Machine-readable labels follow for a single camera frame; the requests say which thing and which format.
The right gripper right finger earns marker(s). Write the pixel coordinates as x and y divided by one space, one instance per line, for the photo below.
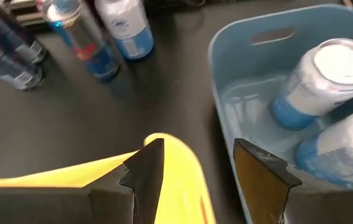
263 186

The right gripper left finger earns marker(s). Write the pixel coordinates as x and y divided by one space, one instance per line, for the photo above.
145 186

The yellow plastic bin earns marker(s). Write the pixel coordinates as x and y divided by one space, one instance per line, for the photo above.
179 174

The white and blue soda can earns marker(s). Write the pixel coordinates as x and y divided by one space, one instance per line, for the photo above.
126 28
341 152
319 87

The blue plastic bin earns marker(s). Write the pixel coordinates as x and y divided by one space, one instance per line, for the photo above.
241 62

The blue silver energy drink can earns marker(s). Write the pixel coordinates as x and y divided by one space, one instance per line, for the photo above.
14 40
11 73
82 40

